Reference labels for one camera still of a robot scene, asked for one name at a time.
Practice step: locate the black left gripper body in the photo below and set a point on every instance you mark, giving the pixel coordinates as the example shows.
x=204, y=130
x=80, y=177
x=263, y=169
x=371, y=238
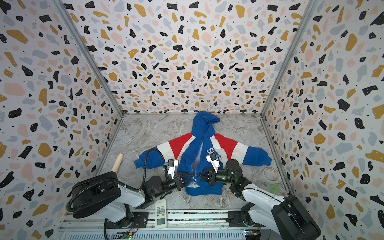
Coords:
x=169, y=184

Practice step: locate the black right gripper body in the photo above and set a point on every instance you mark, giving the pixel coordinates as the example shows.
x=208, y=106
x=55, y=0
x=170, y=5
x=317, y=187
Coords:
x=212, y=177

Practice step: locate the blue red white jacket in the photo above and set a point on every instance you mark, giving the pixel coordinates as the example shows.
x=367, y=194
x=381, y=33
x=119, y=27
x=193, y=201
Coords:
x=191, y=149

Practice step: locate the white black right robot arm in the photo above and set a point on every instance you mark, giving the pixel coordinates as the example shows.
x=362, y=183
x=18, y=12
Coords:
x=285, y=216

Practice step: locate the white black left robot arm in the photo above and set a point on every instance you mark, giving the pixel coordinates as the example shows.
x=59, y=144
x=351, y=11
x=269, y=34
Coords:
x=107, y=197

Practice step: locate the white remote control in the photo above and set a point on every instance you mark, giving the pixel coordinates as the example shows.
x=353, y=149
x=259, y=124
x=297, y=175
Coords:
x=161, y=214

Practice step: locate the white tape roll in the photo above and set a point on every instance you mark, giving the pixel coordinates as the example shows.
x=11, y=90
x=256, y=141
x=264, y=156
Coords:
x=271, y=175

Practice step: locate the beige wooden rolling pin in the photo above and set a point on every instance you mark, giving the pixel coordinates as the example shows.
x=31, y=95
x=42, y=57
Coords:
x=117, y=163

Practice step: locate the green round cap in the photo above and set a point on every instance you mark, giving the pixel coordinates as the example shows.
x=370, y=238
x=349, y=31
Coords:
x=275, y=189

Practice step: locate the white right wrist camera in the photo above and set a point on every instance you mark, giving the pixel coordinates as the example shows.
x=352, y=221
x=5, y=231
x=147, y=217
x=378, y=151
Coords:
x=215, y=160

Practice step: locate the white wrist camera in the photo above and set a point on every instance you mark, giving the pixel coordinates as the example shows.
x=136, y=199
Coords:
x=172, y=167
x=215, y=160

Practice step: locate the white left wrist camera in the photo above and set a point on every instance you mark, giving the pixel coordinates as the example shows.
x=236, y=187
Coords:
x=172, y=167

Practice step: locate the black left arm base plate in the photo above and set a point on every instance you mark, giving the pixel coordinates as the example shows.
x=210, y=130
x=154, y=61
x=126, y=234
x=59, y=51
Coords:
x=135, y=220

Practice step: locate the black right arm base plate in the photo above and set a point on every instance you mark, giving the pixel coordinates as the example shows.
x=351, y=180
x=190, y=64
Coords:
x=241, y=219

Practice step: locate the aluminium mounting rail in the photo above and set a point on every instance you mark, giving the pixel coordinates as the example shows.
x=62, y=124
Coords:
x=181, y=225

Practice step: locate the right aluminium corner post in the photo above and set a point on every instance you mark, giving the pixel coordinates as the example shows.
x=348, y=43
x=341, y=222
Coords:
x=290, y=54

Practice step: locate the aluminium corner post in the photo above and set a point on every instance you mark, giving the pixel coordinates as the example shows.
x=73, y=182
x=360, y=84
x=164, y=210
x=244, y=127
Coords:
x=290, y=54
x=65, y=16

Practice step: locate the left aluminium corner post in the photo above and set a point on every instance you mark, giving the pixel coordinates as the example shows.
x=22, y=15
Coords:
x=65, y=16

